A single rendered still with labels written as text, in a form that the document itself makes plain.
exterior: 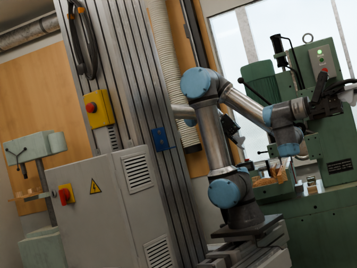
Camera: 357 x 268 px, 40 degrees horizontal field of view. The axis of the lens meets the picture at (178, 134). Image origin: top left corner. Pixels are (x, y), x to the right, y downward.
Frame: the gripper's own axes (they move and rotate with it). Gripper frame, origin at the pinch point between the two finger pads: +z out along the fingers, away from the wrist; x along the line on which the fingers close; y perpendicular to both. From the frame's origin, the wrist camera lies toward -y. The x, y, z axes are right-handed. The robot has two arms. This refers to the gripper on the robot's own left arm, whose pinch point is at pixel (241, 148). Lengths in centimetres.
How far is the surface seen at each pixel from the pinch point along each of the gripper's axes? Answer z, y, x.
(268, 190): 23.7, -1.0, -27.0
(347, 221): 60, 15, -22
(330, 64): 1, 61, -18
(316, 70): -2, 54, -18
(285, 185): 27.4, 6.5, -27.1
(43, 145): -122, -136, 113
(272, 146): 10.1, 12.8, -3.4
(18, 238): -94, -249, 169
